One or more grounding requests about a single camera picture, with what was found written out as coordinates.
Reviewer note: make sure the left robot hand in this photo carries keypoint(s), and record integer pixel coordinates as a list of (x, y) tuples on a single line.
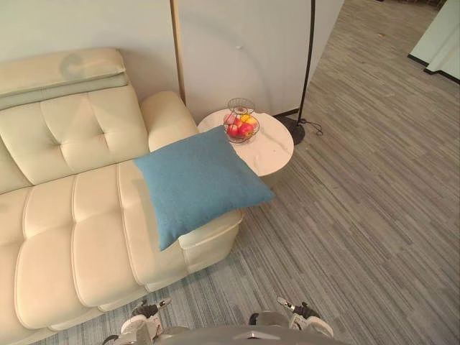
[(146, 309)]

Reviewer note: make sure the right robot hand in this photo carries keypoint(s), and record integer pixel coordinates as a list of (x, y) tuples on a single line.
[(304, 309)]

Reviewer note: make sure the blue square cushion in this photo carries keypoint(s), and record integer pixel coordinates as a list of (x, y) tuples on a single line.
[(197, 183)]

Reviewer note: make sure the grey robot torso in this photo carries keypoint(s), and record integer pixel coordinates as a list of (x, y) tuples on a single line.
[(215, 332)]

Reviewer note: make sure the cream leather tufted sofa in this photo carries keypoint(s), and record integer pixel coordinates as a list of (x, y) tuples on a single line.
[(72, 215)]

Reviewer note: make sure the round white marble side table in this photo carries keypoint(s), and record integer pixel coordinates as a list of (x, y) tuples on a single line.
[(273, 147)]

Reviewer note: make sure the red apple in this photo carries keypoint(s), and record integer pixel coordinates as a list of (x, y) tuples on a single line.
[(247, 130), (234, 131)]

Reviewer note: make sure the yellow fruit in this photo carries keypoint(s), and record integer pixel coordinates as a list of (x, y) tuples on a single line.
[(247, 118)]

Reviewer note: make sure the pink fruit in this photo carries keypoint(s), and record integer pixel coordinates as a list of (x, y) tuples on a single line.
[(231, 118)]

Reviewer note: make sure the black arc floor lamp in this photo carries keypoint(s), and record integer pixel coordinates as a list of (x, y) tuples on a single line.
[(305, 82)]

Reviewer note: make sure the light wooden wall trim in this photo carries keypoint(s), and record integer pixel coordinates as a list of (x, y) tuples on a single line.
[(178, 50)]

